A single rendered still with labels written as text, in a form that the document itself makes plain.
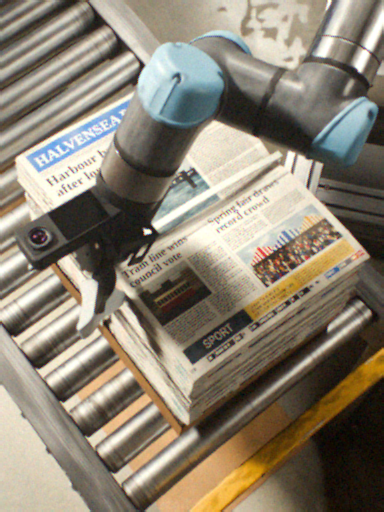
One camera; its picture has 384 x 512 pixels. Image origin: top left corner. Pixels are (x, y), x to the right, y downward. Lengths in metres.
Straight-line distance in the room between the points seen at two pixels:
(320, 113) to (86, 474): 0.61
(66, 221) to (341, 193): 1.20
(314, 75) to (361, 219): 1.12
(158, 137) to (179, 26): 1.72
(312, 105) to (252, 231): 0.23
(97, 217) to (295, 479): 1.25
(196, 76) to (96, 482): 0.63
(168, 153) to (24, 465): 1.33
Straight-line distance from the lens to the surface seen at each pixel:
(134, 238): 0.90
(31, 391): 1.22
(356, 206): 1.96
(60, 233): 0.84
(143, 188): 0.82
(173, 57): 0.77
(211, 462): 1.98
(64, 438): 1.19
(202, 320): 0.95
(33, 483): 2.01
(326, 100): 0.84
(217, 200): 1.03
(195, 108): 0.77
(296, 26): 2.50
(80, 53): 1.46
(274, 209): 1.04
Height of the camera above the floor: 1.96
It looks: 68 degrees down
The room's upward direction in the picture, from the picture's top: 3 degrees counter-clockwise
